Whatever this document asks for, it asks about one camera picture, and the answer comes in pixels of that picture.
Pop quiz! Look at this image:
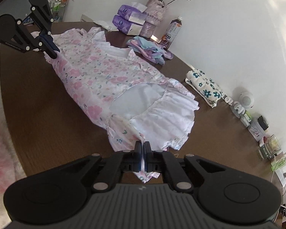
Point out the pink floral child's dress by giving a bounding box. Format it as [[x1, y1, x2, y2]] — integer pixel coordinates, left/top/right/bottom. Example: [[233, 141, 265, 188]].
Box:
[[29, 26, 201, 181]]

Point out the purple tissue pack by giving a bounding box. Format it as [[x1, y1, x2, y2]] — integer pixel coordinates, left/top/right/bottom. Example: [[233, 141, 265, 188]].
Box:
[[112, 15, 142, 36], [118, 2, 147, 25]]

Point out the white blue-flowered folded cloth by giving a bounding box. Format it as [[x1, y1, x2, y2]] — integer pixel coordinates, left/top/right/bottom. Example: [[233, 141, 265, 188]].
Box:
[[185, 69, 224, 108]]

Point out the small green white box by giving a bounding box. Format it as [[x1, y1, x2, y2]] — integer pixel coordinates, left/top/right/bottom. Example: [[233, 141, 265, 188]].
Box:
[[240, 113, 251, 128]]

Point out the pastel purple blue garment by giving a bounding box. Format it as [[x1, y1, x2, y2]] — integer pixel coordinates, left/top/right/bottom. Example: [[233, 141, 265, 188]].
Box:
[[126, 36, 174, 66]]

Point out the white jar with black lid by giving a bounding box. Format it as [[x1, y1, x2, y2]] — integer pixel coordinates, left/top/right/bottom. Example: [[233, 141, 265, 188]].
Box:
[[247, 115, 269, 141]]

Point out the vase with pink roses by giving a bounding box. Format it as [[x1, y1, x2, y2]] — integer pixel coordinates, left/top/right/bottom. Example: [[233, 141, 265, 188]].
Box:
[[136, 0, 197, 39]]

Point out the clear glass cup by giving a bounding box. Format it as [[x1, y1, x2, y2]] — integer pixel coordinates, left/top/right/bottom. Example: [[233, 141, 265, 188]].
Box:
[[258, 134, 282, 160]]

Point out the oolong tea plastic bottle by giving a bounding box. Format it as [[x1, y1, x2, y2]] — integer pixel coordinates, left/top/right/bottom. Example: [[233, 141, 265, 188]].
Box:
[[160, 17, 182, 50]]

